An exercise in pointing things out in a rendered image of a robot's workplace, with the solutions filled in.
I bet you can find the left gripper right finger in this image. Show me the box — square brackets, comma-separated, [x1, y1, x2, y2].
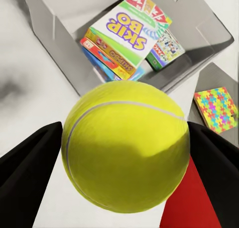
[187, 121, 239, 228]

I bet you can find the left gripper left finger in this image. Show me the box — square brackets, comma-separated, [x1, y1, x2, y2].
[0, 121, 63, 228]

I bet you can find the tennis ball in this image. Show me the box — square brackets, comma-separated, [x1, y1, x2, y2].
[61, 80, 191, 214]

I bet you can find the jigsaw puzzle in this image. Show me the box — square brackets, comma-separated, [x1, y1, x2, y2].
[193, 87, 239, 134]

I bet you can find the board game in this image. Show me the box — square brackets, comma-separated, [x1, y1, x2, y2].
[146, 29, 185, 71]
[80, 0, 172, 79]
[82, 47, 145, 82]

